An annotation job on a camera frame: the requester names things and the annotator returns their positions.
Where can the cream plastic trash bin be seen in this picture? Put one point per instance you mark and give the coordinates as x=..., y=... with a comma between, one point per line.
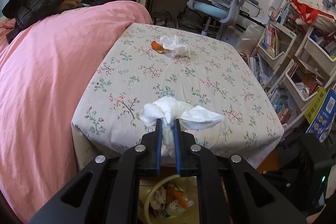
x=155, y=199

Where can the blue yellow poster board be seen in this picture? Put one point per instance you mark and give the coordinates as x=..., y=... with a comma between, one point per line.
x=321, y=113

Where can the brown plush toy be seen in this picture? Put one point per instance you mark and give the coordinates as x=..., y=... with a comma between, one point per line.
x=68, y=5

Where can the floral bed sheet mattress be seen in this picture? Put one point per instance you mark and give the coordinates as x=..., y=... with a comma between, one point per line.
x=107, y=118

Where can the small orange peel piece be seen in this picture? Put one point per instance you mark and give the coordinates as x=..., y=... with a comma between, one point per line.
x=158, y=47

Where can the long orange peel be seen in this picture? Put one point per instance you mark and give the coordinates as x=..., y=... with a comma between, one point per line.
x=175, y=193

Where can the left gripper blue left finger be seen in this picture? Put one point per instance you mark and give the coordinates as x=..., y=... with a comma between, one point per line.
x=158, y=142

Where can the red bag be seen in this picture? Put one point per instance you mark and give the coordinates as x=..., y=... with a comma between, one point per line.
x=309, y=14

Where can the black puffer jacket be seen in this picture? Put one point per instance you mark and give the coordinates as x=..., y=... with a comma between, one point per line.
x=28, y=12

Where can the white tissue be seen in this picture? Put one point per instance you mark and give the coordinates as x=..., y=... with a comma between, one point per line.
x=174, y=47
x=168, y=109

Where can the plastic wrapper in bin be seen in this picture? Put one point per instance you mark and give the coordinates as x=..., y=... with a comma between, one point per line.
x=172, y=209

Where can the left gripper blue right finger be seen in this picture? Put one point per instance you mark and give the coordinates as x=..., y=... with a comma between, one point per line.
x=176, y=131

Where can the pink duvet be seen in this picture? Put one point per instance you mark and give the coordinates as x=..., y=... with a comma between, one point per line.
x=44, y=72

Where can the white book shelf rack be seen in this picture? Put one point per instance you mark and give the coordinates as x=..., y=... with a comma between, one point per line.
x=292, y=61

